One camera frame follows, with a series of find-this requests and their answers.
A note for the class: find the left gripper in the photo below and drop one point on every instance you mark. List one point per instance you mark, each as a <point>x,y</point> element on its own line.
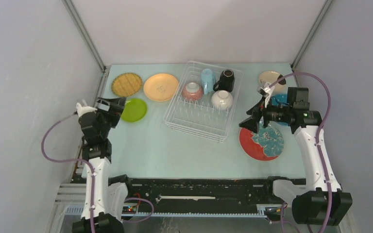
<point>116,107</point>

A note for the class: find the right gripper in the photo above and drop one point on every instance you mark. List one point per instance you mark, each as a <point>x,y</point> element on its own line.
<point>261,115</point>

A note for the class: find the green plate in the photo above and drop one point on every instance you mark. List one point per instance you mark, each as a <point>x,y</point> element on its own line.
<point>135,109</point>

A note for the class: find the yellow woven plate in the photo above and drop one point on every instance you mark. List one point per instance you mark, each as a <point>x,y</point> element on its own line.
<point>126,84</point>

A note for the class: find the white rimmed teal plate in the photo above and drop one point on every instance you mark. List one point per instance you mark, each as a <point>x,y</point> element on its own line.
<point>266,145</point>

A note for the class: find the blue polka dot plate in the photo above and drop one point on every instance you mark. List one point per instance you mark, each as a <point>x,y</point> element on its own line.
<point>279,99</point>

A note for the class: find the beige plate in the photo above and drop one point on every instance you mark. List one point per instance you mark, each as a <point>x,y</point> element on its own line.
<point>160,87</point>

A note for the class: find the black mug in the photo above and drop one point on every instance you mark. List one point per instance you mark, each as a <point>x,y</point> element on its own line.
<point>226,81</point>

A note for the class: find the cream plate with black spot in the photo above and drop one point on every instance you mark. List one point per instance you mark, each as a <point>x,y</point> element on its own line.
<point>272,76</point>

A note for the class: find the light blue cup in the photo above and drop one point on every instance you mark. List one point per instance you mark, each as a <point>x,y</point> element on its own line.
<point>208,79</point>

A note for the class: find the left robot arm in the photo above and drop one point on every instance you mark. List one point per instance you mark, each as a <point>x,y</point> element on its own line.
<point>95,218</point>

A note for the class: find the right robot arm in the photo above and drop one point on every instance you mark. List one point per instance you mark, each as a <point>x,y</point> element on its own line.
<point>315,167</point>

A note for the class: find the white ribbed bowl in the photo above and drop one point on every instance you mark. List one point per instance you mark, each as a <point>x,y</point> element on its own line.
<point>222,100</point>

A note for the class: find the red patterned bowl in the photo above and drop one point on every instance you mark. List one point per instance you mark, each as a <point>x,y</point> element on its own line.
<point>192,91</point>

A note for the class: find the small circuit board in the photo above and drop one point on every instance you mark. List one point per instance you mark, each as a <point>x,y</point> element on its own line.
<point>129,210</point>

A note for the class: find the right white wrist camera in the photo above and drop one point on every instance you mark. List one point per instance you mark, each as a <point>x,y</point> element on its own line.
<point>266,90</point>

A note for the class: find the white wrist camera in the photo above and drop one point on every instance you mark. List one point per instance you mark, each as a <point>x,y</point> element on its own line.
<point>82,108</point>
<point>266,90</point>

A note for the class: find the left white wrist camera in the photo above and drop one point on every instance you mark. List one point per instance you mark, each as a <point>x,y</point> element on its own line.
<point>82,108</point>

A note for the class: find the white wire dish rack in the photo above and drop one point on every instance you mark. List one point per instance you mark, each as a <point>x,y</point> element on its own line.
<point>200,117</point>

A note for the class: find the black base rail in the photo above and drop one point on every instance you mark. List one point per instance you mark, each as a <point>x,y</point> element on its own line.
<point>201,196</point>

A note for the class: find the aluminium frame rail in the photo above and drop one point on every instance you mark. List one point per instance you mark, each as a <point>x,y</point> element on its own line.
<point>236,198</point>

